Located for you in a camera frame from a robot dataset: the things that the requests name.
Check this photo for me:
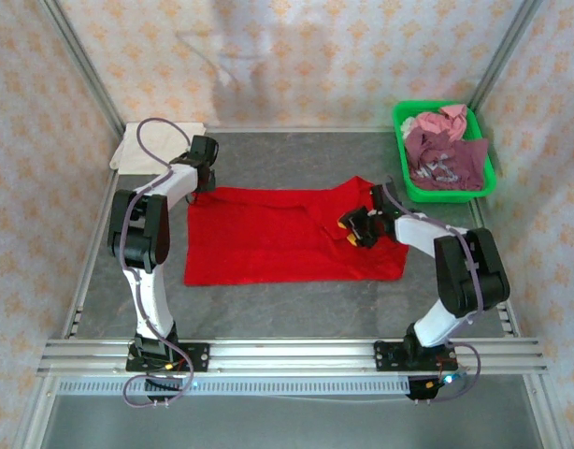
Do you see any pink t-shirt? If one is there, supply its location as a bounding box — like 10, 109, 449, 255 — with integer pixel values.
414, 103, 471, 142

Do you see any green plastic basket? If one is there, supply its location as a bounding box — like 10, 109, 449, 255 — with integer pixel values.
391, 99, 499, 205

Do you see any aluminium mounting rail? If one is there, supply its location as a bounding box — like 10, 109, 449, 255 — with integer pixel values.
36, 338, 549, 376

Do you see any slotted grey cable duct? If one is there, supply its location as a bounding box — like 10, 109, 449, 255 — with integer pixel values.
56, 377, 412, 395

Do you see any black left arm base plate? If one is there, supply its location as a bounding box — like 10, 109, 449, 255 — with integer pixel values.
124, 342, 211, 373

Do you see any aluminium frame post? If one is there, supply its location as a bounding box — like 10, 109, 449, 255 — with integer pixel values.
467, 0, 546, 114
37, 0, 125, 138

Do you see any maroon printed t-shirt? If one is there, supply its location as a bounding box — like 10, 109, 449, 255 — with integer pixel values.
403, 127, 491, 193

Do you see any red t-shirt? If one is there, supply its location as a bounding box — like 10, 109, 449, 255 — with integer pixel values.
182, 175, 410, 287

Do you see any white folded t-shirt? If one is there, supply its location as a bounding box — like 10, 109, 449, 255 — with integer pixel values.
109, 121, 208, 176

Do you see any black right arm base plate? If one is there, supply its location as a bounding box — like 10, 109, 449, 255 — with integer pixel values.
374, 340, 457, 373

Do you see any aluminium table back rail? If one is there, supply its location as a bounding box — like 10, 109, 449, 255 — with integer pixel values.
204, 124, 400, 136

